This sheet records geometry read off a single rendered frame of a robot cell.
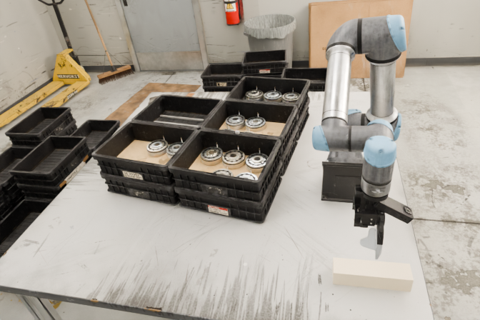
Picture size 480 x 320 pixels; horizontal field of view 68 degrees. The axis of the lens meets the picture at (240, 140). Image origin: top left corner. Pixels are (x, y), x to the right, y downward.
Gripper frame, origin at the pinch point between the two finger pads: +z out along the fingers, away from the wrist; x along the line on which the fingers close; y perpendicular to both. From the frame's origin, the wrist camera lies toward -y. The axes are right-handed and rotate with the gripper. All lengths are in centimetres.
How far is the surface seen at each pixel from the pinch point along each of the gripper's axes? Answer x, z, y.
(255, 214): -21.5, 15.3, 41.6
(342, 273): 3.1, 14.1, 9.2
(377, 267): -0.5, 14.0, -1.9
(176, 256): -2, 20, 70
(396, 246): -15.0, 20.0, -10.5
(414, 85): -290, 90, -80
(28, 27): -311, 11, 375
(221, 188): -23, 4, 55
